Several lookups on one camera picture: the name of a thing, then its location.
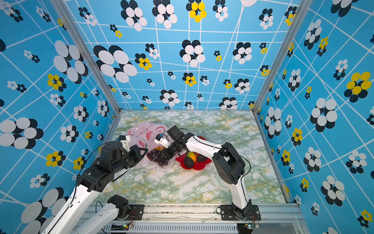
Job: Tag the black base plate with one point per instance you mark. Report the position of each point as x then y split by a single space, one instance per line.
232 213
131 212

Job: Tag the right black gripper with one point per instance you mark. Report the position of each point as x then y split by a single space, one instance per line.
166 154

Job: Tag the dark avocado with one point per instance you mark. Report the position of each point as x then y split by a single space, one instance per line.
188 163
201 158

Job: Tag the dark avocado front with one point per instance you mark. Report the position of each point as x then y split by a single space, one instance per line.
188 163

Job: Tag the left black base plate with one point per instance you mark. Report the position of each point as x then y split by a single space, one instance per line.
131 212

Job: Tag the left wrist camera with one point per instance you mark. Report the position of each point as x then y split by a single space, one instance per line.
125 141

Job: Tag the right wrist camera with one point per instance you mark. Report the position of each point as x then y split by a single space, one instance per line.
161 139

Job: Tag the aluminium corner post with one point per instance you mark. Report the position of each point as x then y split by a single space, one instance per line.
289 37
62 11

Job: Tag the pink translucent plastic bag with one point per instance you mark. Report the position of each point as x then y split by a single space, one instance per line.
143 135

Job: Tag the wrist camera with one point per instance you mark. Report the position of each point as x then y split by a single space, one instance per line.
125 141
161 139

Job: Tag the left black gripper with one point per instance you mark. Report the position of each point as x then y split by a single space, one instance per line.
135 150

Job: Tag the right aluminium corner post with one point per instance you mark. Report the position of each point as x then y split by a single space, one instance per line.
289 37

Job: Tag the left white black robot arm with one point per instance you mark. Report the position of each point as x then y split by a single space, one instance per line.
113 159

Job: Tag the red flower-shaped plate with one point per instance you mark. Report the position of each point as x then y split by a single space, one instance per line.
197 166

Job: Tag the dark purple grape bunch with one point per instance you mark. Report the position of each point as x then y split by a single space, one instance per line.
156 156

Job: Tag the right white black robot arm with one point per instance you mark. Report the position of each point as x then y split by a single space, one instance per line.
228 163

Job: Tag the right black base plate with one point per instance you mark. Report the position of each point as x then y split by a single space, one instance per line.
232 213

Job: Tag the left aluminium corner post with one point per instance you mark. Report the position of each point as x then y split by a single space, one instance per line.
62 11

